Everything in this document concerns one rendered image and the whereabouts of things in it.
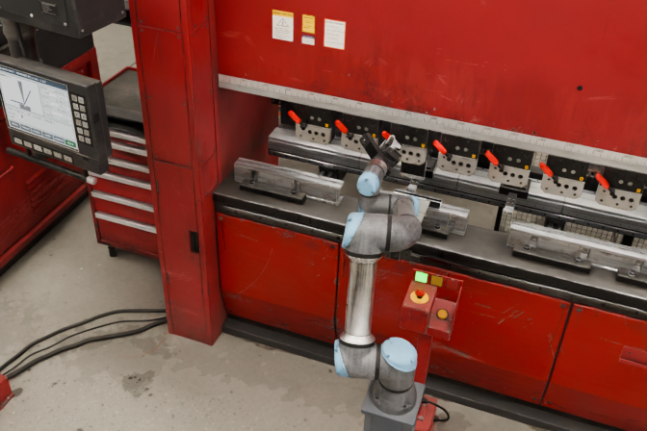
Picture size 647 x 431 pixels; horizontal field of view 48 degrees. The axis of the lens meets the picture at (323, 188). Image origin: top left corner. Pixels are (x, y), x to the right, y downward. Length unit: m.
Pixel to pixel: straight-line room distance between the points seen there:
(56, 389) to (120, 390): 0.30
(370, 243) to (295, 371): 1.49
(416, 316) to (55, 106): 1.54
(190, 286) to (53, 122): 1.14
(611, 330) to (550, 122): 0.89
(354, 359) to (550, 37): 1.25
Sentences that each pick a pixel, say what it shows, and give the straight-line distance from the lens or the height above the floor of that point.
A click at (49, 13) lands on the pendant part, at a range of 2.61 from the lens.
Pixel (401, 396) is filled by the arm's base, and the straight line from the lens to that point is 2.46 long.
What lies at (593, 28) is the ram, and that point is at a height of 1.84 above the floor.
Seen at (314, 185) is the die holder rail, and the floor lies 0.95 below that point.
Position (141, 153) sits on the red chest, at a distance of 3.71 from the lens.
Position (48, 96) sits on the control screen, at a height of 1.51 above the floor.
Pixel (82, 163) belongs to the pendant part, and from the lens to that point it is 2.80.
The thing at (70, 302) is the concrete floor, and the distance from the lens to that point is 4.13.
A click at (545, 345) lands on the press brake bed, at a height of 0.51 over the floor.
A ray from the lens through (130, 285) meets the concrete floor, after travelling 4.16.
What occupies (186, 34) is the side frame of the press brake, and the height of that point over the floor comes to 1.65.
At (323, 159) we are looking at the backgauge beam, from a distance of 3.38.
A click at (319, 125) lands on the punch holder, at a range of 2.98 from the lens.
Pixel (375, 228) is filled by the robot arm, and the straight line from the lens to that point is 2.24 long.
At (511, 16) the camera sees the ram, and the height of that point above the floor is 1.83.
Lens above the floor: 2.72
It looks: 34 degrees down
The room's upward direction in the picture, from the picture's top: 2 degrees clockwise
